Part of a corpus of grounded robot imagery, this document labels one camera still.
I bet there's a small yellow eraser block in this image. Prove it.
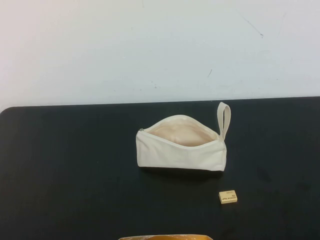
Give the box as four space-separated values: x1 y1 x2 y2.
218 190 238 207

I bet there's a cream canvas pencil case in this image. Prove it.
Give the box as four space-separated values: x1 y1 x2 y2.
136 101 232 174

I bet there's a yellow orange rimmed object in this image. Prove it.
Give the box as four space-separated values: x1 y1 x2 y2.
117 234 213 240

